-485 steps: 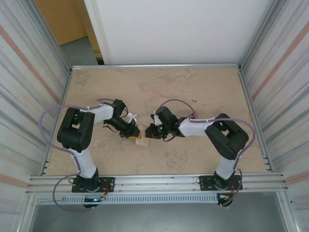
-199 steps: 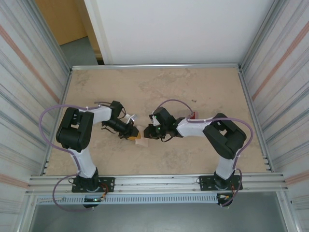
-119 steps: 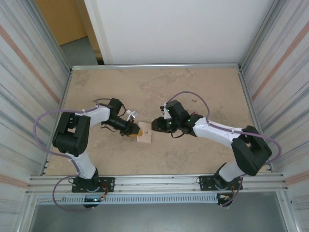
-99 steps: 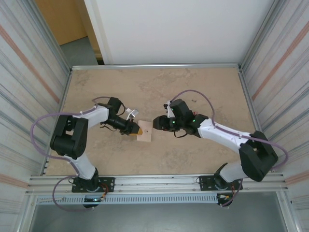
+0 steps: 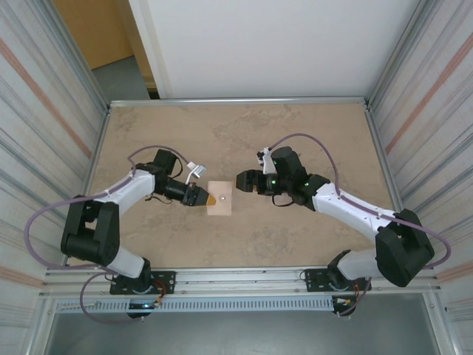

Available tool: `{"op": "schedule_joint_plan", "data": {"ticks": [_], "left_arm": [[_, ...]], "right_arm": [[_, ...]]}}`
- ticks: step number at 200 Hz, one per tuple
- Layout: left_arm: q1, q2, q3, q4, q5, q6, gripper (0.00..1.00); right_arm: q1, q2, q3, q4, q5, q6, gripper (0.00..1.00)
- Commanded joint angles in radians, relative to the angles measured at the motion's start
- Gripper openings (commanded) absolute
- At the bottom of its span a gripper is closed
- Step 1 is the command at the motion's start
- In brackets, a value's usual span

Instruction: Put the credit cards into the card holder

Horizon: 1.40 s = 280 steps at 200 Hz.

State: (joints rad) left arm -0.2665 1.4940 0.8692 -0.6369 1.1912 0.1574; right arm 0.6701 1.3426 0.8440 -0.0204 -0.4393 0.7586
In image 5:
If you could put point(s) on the beige leather card holder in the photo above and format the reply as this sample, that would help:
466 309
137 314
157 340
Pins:
223 188

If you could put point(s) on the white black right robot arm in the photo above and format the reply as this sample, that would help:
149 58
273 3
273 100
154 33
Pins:
351 211

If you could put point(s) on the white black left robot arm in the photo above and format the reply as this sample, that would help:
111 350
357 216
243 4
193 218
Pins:
125 264

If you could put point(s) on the striped corrugated side panel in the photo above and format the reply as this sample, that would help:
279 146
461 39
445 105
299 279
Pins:
436 148
37 148

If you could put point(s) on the wooden door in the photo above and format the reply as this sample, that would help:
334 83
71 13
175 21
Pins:
96 29

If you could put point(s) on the thin aluminium frame rail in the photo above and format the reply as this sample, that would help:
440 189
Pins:
240 100

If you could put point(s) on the aluminium side rail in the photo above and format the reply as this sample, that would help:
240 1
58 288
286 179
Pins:
381 155
103 129

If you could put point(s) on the wide aluminium frame rail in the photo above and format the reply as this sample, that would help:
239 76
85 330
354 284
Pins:
240 281

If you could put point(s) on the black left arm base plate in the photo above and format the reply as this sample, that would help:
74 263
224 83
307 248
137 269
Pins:
166 281

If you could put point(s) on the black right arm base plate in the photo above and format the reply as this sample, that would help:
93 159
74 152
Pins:
314 279

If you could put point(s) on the aluminium frame post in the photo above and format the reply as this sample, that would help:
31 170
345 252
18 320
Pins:
78 55
399 55

